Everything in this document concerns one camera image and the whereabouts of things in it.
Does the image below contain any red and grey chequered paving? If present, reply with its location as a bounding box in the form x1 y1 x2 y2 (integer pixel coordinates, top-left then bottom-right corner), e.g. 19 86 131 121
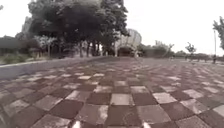
0 56 224 128

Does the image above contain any thin pole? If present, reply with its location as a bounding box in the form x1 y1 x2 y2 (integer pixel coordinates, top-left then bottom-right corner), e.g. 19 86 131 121
213 29 218 64

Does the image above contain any dark hedge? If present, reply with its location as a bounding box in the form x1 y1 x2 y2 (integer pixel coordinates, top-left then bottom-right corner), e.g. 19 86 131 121
0 34 41 65

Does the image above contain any distant row of trees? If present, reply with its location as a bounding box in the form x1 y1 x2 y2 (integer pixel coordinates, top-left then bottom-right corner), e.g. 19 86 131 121
138 40 188 59

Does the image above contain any leafy tree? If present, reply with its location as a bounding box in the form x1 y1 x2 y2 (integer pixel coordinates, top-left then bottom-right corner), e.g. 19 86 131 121
212 16 224 51

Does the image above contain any clump of big dark trees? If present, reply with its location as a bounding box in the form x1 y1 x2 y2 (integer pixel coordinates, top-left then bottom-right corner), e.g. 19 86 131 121
26 0 131 58

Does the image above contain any small round tree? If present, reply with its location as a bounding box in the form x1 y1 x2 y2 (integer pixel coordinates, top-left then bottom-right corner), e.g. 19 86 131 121
184 41 198 61

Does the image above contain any low grey wall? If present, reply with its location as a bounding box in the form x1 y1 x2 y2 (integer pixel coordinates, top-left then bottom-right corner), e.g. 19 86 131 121
0 56 101 80

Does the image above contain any domed pale building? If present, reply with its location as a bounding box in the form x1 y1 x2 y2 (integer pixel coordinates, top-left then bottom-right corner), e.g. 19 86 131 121
114 28 144 58

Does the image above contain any tall grey building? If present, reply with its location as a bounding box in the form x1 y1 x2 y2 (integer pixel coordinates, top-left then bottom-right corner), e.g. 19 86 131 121
20 15 34 38

